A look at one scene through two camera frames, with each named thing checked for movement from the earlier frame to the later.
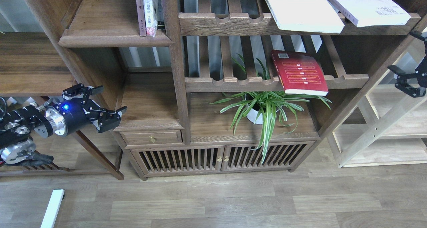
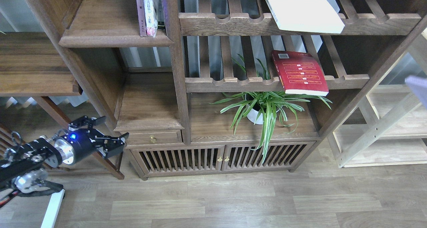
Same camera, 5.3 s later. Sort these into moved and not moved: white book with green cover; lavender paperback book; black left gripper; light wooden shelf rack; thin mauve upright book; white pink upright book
Moved: lavender paperback book; black left gripper
Not moved: light wooden shelf rack; white book with green cover; thin mauve upright book; white pink upright book
